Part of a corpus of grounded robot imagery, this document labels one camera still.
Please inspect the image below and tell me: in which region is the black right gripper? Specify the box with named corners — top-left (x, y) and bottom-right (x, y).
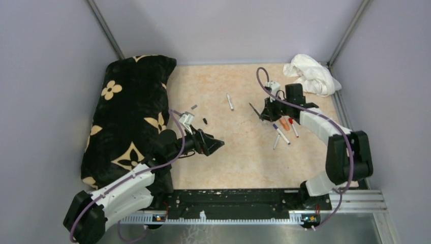
top-left (259, 95), bottom-right (292, 123)

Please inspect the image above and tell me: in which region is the black floral blanket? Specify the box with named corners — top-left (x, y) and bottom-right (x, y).
top-left (81, 55), bottom-right (177, 189)

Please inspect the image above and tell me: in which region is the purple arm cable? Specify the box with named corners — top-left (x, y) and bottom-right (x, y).
top-left (69, 109), bottom-right (187, 244)
top-left (256, 67), bottom-right (356, 231)

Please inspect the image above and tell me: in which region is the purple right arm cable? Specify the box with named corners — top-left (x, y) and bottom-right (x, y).
top-left (256, 67), bottom-right (356, 231)

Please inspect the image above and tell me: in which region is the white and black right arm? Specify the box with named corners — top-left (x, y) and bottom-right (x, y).
top-left (259, 81), bottom-right (374, 209)

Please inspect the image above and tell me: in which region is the aluminium corner post left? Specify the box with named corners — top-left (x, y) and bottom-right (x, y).
top-left (85, 0), bottom-right (125, 60)

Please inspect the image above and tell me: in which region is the white red-cap marker pen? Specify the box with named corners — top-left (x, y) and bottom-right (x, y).
top-left (288, 117), bottom-right (299, 138)

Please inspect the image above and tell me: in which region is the aluminium corner post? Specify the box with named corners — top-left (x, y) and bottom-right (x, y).
top-left (85, 0), bottom-right (125, 60)
top-left (327, 0), bottom-right (374, 70)

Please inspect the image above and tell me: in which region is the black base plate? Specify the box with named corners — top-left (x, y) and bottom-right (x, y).
top-left (142, 188), bottom-right (332, 220)

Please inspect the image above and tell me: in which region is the thin black pen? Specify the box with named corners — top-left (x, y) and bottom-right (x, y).
top-left (249, 103), bottom-right (261, 119)

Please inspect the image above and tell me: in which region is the white crumpled cloth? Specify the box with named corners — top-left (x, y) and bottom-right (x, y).
top-left (283, 54), bottom-right (342, 97)

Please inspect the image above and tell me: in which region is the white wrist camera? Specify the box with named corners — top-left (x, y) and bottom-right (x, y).
top-left (266, 81), bottom-right (281, 96)
top-left (179, 112), bottom-right (195, 135)

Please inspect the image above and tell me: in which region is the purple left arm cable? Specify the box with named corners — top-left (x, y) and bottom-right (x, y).
top-left (69, 109), bottom-right (187, 244)

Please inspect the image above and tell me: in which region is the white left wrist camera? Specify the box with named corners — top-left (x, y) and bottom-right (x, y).
top-left (179, 112), bottom-right (195, 135)

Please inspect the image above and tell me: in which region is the orange highlighter pen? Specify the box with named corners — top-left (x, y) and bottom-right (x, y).
top-left (279, 116), bottom-right (290, 131)

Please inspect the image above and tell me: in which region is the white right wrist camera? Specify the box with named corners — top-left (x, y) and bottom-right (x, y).
top-left (266, 81), bottom-right (281, 96)

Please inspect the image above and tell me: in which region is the aluminium corner post right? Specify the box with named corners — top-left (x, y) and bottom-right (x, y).
top-left (327, 0), bottom-right (374, 70)

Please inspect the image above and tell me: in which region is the white purple-tip marker pen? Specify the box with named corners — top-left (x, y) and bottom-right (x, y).
top-left (272, 124), bottom-right (291, 145)

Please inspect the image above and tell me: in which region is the slotted cable duct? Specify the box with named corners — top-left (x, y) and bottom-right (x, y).
top-left (120, 211), bottom-right (304, 225)

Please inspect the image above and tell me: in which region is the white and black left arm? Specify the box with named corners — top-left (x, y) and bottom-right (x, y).
top-left (63, 129), bottom-right (225, 243)

